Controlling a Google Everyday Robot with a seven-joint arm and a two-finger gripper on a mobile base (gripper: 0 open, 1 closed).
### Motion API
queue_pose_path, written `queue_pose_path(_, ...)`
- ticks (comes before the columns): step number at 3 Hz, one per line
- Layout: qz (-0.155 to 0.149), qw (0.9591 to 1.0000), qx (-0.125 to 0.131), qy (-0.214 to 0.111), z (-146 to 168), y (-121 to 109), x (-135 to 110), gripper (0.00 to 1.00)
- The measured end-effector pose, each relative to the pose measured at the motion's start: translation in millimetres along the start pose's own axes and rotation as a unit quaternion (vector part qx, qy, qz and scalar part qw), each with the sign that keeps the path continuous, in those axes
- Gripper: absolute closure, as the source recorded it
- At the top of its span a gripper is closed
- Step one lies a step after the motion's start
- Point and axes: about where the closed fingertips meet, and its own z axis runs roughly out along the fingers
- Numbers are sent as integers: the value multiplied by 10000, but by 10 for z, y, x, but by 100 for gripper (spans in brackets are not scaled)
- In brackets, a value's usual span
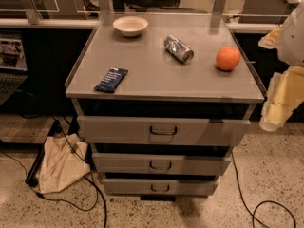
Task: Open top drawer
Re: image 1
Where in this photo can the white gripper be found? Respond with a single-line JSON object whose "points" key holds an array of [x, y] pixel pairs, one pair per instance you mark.
{"points": [[293, 40]]}

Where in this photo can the grey top drawer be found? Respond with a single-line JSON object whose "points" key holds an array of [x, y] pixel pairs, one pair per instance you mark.
{"points": [[170, 131]]}

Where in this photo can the grey drawer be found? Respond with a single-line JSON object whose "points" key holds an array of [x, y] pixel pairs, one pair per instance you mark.
{"points": [[159, 187], [159, 164], [170, 131]]}

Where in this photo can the grey metal drawer cabinet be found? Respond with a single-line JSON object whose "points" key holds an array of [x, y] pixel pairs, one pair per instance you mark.
{"points": [[158, 85]]}

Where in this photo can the grey middle drawer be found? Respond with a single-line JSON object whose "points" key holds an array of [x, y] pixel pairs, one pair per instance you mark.
{"points": [[159, 164]]}

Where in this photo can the grey bottom drawer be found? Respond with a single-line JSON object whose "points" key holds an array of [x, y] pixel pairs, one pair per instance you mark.
{"points": [[159, 187]]}

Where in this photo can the orange fruit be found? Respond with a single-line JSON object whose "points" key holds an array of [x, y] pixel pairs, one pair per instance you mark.
{"points": [[228, 58]]}

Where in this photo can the silver drink can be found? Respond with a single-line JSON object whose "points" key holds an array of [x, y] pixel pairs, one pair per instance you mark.
{"points": [[178, 49]]}

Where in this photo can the white ceramic bowl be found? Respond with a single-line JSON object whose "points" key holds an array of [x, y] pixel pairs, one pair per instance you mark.
{"points": [[130, 26]]}

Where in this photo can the dark blue snack bar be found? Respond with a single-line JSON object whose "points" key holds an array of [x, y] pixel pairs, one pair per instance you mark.
{"points": [[111, 80]]}

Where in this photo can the beige cloth bag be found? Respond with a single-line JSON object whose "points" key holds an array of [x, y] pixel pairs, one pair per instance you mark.
{"points": [[63, 163]]}

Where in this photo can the laptop on left shelf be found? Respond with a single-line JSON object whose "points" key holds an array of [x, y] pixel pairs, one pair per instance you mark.
{"points": [[13, 65]]}

